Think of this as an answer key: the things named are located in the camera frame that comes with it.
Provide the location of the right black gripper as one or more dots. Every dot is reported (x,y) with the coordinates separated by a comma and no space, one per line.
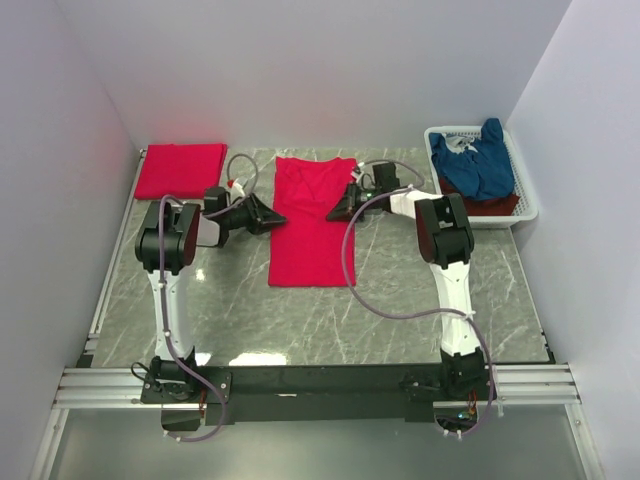
(347,206)

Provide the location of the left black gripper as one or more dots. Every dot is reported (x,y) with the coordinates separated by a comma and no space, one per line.
(261,216)

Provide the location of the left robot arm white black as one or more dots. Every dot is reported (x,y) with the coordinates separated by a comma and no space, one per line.
(166,247)

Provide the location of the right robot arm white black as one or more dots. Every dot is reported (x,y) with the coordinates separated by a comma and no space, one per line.
(446,244)

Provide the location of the folded red t-shirt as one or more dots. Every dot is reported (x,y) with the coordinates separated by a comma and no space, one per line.
(184,171)

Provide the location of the blue t-shirt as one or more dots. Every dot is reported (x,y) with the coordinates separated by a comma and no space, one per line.
(480,169)

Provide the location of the dark red t-shirt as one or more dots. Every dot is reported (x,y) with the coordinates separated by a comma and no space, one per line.
(492,207)

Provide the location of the white plastic basket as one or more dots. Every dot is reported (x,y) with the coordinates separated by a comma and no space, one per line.
(525,210)

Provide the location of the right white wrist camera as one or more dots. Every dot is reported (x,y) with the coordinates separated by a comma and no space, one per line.
(359,175)

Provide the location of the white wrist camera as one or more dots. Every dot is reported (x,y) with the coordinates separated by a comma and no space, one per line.
(238,187)
(359,175)

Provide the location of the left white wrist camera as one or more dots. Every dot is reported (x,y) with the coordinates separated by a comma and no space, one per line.
(238,187)

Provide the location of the aluminium rail frame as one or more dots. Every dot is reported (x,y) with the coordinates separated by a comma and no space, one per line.
(517,385)

